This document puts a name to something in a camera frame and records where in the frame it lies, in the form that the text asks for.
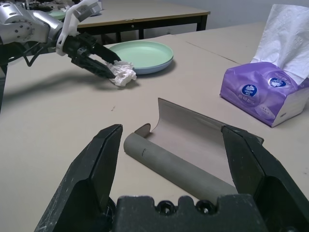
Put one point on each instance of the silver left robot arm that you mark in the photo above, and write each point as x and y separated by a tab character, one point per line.
21	26

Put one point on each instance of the light green plate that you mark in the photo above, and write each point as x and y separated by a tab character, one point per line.
142	52

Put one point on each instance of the beige side table black legs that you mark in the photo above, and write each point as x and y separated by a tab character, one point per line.
149	12

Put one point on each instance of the purple tissue pack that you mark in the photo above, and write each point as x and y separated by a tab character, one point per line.
253	96

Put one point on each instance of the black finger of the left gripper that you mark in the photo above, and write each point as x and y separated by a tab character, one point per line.
103	53
94	67

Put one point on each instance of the pale green dish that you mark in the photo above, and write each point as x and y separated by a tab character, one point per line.
56	15

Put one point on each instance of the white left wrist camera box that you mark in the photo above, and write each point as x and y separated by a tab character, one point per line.
72	17

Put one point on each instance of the grey glasses case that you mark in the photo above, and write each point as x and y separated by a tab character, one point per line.
169	164

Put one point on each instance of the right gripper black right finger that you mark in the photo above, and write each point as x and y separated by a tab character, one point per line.
260	174

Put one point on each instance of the light blue plate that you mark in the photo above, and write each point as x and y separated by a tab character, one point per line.
154	68

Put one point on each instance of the white tissue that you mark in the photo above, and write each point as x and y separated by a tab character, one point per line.
124	75

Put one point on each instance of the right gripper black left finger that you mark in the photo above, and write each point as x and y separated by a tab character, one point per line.
79	188

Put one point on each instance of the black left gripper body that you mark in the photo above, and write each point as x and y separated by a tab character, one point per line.
77	47

